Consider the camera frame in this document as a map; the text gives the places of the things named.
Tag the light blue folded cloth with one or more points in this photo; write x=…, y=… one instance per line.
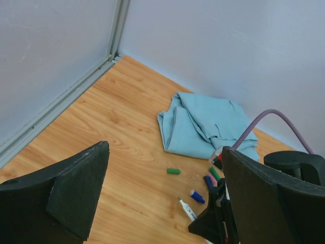
x=196, y=125

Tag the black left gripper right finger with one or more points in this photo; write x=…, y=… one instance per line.
x=274, y=200

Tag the dark green pen cap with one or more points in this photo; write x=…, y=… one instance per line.
x=214, y=173

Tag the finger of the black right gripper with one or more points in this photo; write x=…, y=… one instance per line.
x=216, y=223

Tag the blue pen cap with eraser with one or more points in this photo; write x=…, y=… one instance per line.
x=196, y=196

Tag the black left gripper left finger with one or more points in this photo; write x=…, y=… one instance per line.
x=55, y=204

